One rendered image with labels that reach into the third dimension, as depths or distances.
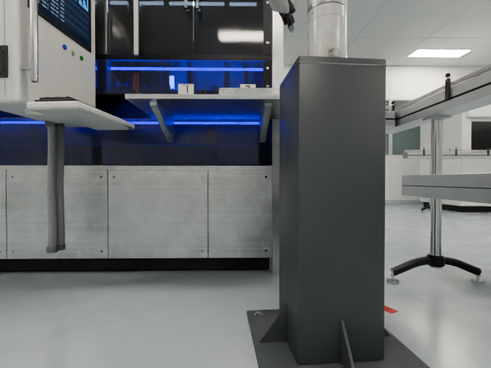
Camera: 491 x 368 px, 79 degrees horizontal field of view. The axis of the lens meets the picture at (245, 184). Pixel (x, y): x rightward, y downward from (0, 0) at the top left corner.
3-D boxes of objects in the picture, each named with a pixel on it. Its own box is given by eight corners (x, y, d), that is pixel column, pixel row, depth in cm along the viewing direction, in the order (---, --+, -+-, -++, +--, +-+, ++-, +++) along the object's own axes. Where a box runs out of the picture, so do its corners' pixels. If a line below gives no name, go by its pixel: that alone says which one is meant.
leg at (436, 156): (421, 264, 155) (422, 118, 154) (438, 264, 156) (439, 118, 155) (432, 270, 146) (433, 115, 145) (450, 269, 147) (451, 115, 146)
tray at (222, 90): (224, 114, 160) (224, 107, 160) (272, 114, 160) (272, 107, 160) (219, 96, 126) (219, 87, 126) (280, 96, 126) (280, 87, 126)
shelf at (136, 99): (157, 121, 170) (157, 117, 170) (278, 121, 171) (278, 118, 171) (124, 98, 122) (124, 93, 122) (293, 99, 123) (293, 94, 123)
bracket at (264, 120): (259, 142, 163) (259, 118, 163) (264, 142, 164) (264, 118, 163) (264, 132, 129) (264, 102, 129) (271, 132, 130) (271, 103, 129)
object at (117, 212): (33, 239, 261) (31, 139, 260) (267, 238, 265) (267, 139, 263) (-97, 276, 161) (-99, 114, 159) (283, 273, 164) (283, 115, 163)
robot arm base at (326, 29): (370, 61, 84) (371, -4, 84) (306, 59, 83) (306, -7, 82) (343, 83, 103) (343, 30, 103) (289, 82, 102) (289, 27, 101)
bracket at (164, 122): (169, 142, 163) (168, 118, 162) (174, 142, 163) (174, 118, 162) (150, 132, 129) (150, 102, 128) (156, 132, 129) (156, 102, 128)
